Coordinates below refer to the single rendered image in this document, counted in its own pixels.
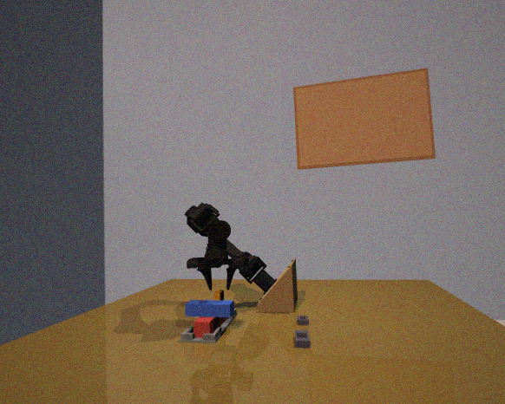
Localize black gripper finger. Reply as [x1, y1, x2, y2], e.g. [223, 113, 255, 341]
[226, 267, 239, 290]
[197, 268, 212, 290]

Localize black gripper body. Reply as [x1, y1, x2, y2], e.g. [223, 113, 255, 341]
[187, 239, 249, 269]

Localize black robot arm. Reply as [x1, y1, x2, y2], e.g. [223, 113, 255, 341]
[185, 203, 277, 295]

